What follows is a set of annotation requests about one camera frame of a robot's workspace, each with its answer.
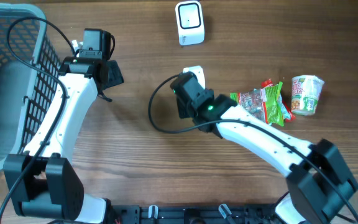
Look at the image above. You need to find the red snack bar wrapper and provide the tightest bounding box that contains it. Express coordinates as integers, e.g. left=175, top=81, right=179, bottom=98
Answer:
left=261, top=79, right=295, bottom=122

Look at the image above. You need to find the green gummy candy bag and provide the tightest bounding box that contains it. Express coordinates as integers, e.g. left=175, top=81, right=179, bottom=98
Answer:
left=229, top=82, right=284, bottom=126

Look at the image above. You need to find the instant noodle cup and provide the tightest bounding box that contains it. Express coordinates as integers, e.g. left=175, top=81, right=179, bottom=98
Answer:
left=291, top=75, right=324, bottom=116

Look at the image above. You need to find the light teal snack packet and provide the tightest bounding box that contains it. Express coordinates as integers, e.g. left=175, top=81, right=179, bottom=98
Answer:
left=277, top=94, right=291, bottom=120

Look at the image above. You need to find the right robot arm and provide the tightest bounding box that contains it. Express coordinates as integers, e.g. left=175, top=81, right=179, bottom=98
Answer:
left=170, top=72, right=358, bottom=223

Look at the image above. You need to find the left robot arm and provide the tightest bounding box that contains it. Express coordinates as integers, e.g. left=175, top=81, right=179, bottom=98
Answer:
left=0, top=57, right=124, bottom=223

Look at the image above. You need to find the white barcode scanner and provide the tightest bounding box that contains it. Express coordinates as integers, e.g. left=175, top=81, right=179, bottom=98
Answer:
left=175, top=1, right=205, bottom=46

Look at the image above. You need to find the grey plastic shopping basket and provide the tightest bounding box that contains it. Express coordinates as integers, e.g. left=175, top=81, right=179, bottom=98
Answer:
left=0, top=3, right=60, bottom=170

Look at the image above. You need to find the black mounting rail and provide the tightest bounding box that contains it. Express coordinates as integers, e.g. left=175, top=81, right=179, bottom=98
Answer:
left=106, top=204, right=281, bottom=224

